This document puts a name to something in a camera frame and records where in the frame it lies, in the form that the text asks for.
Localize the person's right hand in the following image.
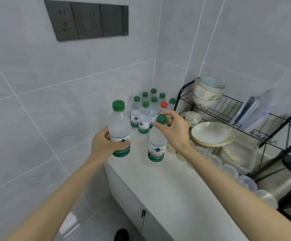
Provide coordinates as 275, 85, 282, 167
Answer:
152, 110, 192, 155

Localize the person's left hand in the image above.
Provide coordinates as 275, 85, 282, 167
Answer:
90, 126, 131, 163

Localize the clear green-capped water bottle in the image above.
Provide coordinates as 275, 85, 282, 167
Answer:
148, 114, 169, 163
108, 100, 131, 158

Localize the cluster of green-capped water bottles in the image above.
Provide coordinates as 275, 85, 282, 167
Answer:
130, 88, 177, 135

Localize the person's left forearm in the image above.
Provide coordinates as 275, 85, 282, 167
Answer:
6, 158, 106, 241

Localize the person's black shoe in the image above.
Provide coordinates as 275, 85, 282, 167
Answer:
114, 229, 130, 241

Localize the white cup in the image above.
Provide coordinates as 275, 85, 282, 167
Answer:
183, 111, 202, 127

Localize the white leaf print plate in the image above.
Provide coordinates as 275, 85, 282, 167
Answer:
191, 122, 235, 146

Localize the white red-rimmed bowl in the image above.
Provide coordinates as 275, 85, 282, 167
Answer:
192, 94, 220, 108

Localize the yellow-rimmed plate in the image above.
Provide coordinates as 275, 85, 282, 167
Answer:
195, 138, 236, 148

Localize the white leaf print bowl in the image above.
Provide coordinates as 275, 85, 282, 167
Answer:
194, 79, 224, 98

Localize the row of clear grain jars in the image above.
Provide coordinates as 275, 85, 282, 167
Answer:
166, 140, 279, 209

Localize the blue floral bowl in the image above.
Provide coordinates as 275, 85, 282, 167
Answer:
199, 76, 225, 89

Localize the clear plastic box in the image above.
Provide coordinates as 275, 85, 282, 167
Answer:
220, 137, 259, 175

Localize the grey plastic lid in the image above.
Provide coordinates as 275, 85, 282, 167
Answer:
233, 96, 260, 128

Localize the clear plastic container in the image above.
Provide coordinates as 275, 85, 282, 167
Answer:
243, 89, 274, 132

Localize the dark grey wall socket panel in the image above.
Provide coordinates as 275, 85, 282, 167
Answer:
44, 0, 130, 42

